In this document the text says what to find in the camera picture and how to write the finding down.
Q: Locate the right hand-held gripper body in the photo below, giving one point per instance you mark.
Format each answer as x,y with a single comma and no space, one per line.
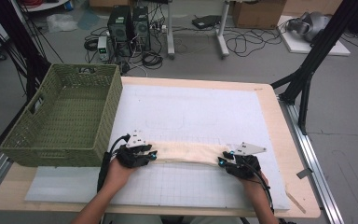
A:
245,166

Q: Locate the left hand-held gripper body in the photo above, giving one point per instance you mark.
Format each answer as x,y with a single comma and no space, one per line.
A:
132,157

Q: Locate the cream printed cloth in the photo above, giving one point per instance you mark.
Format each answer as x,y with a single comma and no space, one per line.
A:
189,152

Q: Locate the green woven basket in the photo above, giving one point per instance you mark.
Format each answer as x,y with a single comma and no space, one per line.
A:
59,124

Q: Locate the person's left hand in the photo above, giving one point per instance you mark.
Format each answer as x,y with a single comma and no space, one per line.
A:
119,174

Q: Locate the person's right hand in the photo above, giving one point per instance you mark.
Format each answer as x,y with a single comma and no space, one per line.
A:
254,186

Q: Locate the white grid mat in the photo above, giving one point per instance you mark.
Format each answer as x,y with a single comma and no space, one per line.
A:
192,112

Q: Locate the grey tape piece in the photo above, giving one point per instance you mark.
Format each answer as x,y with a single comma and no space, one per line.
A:
304,173

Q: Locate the thin wooden stick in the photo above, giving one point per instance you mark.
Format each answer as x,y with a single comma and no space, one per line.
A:
296,202

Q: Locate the white power supply unit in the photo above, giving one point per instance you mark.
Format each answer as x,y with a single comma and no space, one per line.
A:
103,48

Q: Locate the white desk leg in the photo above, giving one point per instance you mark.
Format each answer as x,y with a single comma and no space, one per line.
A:
222,34
170,34

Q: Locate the black computer tower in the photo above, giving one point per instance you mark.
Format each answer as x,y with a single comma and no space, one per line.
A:
119,29
141,28

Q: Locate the white floor board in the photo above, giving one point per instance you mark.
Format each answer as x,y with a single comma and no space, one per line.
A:
298,46

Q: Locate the black metal tripod stand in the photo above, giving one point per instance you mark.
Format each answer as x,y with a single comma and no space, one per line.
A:
317,53

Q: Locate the black flat device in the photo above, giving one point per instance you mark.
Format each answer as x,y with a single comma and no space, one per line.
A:
205,21

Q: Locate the brown cardboard box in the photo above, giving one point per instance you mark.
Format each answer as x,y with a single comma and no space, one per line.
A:
258,14

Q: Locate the clear plastic bag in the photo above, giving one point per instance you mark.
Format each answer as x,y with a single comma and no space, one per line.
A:
60,22

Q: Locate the grey headset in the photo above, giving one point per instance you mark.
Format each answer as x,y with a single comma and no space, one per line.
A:
312,25

